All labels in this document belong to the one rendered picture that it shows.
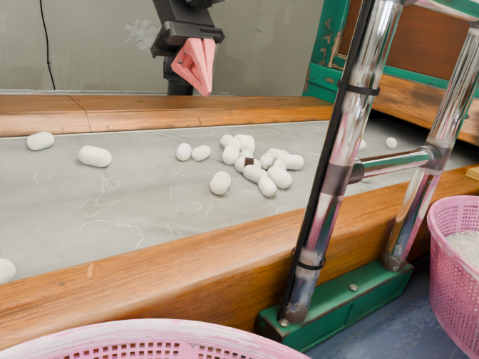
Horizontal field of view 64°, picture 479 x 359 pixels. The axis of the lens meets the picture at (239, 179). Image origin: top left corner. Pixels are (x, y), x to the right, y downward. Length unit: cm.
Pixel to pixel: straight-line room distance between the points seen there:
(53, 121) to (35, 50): 194
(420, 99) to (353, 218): 44
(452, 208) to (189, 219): 32
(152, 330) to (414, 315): 30
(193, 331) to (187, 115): 47
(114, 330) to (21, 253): 13
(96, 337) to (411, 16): 81
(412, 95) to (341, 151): 56
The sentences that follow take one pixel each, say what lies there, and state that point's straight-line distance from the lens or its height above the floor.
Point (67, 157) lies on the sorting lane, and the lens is 50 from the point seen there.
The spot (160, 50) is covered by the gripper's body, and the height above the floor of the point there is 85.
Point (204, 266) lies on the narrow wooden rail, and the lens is 28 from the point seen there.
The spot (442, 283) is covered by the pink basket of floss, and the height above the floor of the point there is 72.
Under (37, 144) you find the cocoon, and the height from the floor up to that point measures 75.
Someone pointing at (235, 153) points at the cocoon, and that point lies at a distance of 51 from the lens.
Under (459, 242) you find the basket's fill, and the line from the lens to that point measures 52.
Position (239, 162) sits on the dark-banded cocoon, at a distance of 49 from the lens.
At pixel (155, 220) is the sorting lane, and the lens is 37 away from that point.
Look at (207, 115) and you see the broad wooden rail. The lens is 67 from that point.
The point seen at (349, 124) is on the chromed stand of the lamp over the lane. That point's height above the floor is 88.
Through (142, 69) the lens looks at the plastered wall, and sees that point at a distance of 271.
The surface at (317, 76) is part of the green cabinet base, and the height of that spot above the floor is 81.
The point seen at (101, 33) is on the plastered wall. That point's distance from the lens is 258.
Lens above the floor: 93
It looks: 24 degrees down
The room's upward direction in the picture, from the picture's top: 11 degrees clockwise
